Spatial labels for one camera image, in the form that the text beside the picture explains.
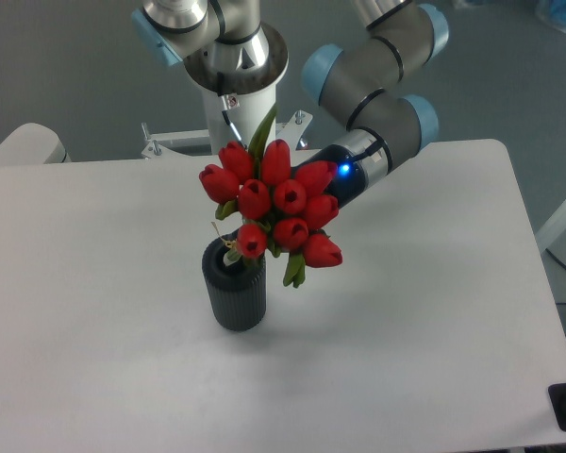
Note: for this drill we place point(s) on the clear bag with blue items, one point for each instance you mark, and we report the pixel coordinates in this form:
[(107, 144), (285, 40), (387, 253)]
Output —
[(552, 13)]

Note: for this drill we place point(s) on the white furniture at right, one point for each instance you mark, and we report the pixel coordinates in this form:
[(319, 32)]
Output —
[(552, 228)]

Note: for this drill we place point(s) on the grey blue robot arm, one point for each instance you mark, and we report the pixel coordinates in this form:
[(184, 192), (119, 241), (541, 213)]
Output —
[(236, 60)]

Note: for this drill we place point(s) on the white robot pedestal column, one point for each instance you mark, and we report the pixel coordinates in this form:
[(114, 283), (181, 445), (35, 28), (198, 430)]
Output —
[(246, 115)]

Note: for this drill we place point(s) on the dark grey ribbed vase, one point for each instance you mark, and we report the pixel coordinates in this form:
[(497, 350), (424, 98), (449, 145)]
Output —
[(237, 292)]

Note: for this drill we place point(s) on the red tulip bouquet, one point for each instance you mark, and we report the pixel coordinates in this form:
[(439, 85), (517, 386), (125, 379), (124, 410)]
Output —
[(283, 211)]

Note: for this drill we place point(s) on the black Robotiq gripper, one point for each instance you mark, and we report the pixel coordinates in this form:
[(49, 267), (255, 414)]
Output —
[(350, 180)]

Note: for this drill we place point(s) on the white metal base frame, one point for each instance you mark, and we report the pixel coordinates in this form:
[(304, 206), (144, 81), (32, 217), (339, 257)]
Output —
[(196, 142)]

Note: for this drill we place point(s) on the white rounded furniture piece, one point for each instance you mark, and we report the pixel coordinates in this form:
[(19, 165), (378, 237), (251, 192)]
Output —
[(32, 144)]

